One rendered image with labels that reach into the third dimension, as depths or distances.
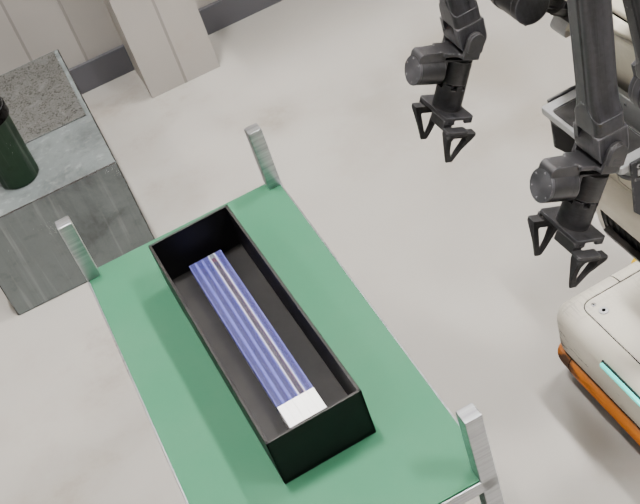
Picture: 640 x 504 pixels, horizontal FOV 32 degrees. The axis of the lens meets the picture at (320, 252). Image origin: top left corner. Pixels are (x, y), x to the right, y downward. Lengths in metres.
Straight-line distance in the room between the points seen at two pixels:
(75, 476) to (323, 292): 1.41
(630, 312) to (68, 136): 1.94
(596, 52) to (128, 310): 1.04
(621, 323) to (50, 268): 1.88
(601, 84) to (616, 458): 1.37
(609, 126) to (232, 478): 0.83
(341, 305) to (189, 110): 2.43
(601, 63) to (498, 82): 2.34
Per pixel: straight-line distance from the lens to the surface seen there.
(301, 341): 2.02
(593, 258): 1.90
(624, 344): 2.78
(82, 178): 3.62
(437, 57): 2.14
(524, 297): 3.29
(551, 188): 1.81
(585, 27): 1.70
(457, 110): 2.22
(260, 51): 4.59
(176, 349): 2.12
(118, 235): 3.78
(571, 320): 2.86
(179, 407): 2.02
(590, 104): 1.78
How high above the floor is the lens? 2.42
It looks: 42 degrees down
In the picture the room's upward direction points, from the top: 20 degrees counter-clockwise
